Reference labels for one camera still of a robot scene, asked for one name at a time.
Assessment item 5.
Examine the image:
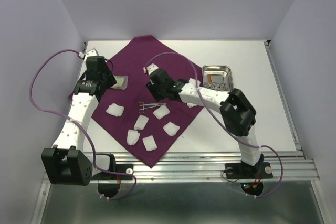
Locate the steel tweezers branded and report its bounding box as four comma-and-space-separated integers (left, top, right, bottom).
143, 103, 166, 107

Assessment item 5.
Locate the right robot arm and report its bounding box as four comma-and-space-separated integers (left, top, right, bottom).
144, 64, 264, 177

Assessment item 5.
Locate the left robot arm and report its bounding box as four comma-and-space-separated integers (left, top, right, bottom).
41, 54, 117, 186

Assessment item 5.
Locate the packaged gauze bag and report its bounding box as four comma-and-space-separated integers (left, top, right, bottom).
111, 76, 129, 90

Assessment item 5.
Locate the white gauze pad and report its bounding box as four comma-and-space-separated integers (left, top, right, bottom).
187, 103, 197, 108
142, 135, 157, 152
163, 122, 180, 136
127, 130, 140, 146
153, 105, 170, 120
134, 115, 149, 130
106, 103, 124, 117

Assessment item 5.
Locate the small steel hemostat under tweezers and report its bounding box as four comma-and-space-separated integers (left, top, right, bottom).
139, 102, 151, 114

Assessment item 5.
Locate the white gauze pad lower centre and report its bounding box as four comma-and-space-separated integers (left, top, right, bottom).
134, 115, 149, 130

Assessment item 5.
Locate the purple cloth drape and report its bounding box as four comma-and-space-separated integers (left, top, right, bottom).
92, 36, 202, 168

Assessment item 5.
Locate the white gauze pad lower right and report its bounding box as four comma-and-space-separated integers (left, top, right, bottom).
163, 122, 180, 136

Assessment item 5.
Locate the stainless steel tray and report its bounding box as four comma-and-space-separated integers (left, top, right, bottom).
202, 65, 234, 92

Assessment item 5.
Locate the white gauze pad bottom left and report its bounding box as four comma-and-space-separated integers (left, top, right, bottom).
127, 130, 140, 146

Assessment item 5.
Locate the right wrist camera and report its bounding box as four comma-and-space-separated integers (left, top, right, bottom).
144, 63, 159, 76

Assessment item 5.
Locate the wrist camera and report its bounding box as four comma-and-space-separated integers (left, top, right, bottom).
84, 48, 100, 58
144, 63, 159, 76

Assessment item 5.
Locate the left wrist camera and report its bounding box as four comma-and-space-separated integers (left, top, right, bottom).
84, 48, 100, 58

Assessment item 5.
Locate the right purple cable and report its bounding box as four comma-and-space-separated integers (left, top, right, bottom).
143, 52, 284, 198

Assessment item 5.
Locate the purple cable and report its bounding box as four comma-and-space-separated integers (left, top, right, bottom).
143, 52, 284, 198
28, 49, 137, 200

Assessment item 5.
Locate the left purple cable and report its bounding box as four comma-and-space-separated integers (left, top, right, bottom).
28, 49, 137, 200

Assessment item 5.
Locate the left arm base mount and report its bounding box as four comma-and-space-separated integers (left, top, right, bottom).
90, 163, 137, 201

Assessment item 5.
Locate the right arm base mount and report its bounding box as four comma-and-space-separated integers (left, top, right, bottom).
222, 162, 273, 197

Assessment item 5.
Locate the aluminium rail frame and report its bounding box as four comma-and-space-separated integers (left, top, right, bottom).
30, 40, 328, 224

